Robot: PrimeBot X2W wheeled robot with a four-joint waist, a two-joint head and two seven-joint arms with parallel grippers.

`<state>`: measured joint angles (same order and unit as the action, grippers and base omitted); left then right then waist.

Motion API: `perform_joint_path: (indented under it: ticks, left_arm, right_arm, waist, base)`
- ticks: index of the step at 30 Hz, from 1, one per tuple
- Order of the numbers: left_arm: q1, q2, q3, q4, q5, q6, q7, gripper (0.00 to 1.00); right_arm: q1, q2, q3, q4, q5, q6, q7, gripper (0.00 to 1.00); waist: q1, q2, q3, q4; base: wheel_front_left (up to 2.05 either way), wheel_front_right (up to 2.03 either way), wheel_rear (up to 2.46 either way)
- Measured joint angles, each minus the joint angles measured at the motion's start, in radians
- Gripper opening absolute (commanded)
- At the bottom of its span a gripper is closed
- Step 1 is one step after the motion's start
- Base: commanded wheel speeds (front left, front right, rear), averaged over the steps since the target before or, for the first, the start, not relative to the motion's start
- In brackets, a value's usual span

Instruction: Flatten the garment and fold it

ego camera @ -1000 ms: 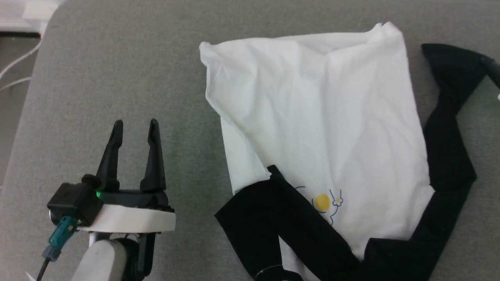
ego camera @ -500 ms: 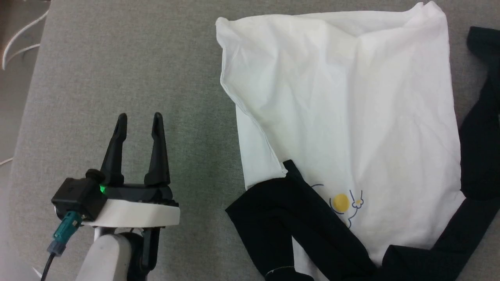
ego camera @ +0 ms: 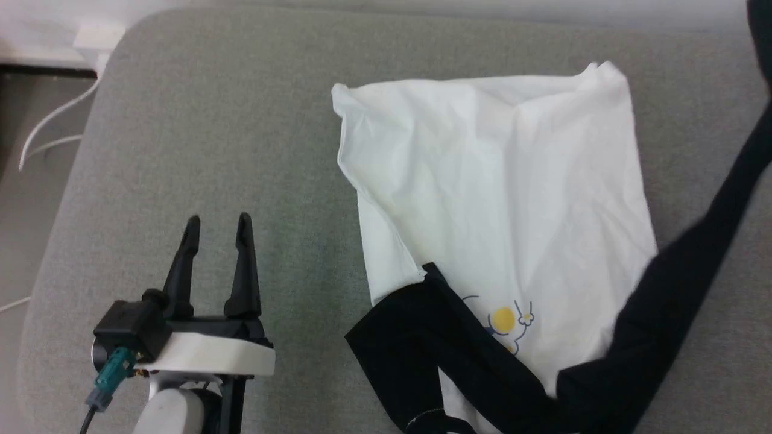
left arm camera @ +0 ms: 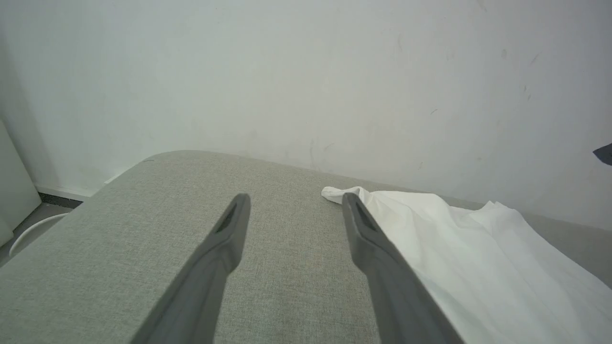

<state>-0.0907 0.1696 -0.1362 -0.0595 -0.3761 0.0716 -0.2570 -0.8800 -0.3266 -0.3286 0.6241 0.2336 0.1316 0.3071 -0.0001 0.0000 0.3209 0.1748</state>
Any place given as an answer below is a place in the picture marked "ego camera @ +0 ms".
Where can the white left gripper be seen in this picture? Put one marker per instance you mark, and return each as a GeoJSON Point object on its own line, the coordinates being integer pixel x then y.
{"type": "Point", "coordinates": [211, 355]}

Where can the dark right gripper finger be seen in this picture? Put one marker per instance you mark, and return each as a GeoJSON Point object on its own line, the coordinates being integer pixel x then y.
{"type": "Point", "coordinates": [762, 36]}

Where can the white shirt with black sleeves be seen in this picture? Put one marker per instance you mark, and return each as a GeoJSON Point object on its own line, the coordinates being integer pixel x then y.
{"type": "Point", "coordinates": [500, 181]}

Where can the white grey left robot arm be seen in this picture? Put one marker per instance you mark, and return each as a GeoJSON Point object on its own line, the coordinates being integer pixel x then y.
{"type": "Point", "coordinates": [172, 413]}

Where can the grey fabric sofa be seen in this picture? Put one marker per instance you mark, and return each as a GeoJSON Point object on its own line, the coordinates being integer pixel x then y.
{"type": "Point", "coordinates": [241, 150]}

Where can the black skirting strip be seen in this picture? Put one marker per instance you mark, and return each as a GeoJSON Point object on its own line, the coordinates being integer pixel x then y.
{"type": "Point", "coordinates": [48, 70]}

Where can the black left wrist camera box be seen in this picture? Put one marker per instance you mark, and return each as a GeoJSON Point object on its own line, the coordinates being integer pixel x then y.
{"type": "Point", "coordinates": [129, 328]}

